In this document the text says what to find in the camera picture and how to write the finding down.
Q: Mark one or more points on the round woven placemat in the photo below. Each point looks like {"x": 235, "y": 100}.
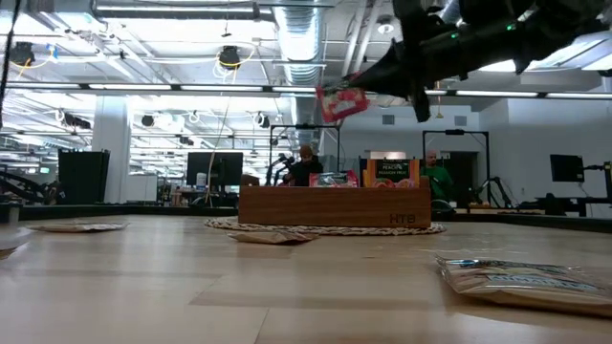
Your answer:
{"x": 225, "y": 223}

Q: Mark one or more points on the long ceiling light strip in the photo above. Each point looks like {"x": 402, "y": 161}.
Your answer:
{"x": 129, "y": 87}

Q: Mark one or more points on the white jug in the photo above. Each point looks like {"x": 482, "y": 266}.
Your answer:
{"x": 201, "y": 180}

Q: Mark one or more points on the black frame stand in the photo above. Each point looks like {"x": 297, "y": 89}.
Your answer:
{"x": 454, "y": 132}
{"x": 306, "y": 126}

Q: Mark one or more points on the black ceiling spotlight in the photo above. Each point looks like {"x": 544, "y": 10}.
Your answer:
{"x": 21, "y": 53}
{"x": 230, "y": 56}

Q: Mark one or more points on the orange tea packet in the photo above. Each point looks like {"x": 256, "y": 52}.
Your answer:
{"x": 392, "y": 172}

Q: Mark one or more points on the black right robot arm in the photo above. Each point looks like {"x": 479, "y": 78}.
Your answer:
{"x": 526, "y": 38}

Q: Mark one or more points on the silver air duct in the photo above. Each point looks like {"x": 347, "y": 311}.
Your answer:
{"x": 301, "y": 48}

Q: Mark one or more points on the black background robot arm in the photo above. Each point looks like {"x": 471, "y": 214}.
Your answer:
{"x": 21, "y": 188}
{"x": 282, "y": 165}
{"x": 492, "y": 187}

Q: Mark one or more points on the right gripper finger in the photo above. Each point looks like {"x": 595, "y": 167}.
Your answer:
{"x": 397, "y": 64}
{"x": 397, "y": 86}

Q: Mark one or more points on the wall air vent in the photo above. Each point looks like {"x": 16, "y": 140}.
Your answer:
{"x": 388, "y": 119}
{"x": 460, "y": 120}

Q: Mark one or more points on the black computer monitor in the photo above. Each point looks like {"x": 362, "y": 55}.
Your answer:
{"x": 215, "y": 168}
{"x": 566, "y": 168}

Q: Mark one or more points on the white pillar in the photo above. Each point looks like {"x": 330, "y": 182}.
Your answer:
{"x": 111, "y": 153}

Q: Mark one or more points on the black desk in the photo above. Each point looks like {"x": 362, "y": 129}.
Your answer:
{"x": 554, "y": 208}

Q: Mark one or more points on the wooden tea box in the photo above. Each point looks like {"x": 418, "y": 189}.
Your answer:
{"x": 311, "y": 205}

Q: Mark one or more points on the red tea packet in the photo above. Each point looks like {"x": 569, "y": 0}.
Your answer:
{"x": 342, "y": 105}
{"x": 334, "y": 180}

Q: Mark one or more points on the person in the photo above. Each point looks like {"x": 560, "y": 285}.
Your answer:
{"x": 306, "y": 174}
{"x": 440, "y": 181}

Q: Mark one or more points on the white ceiling sensor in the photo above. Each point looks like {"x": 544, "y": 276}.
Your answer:
{"x": 385, "y": 26}

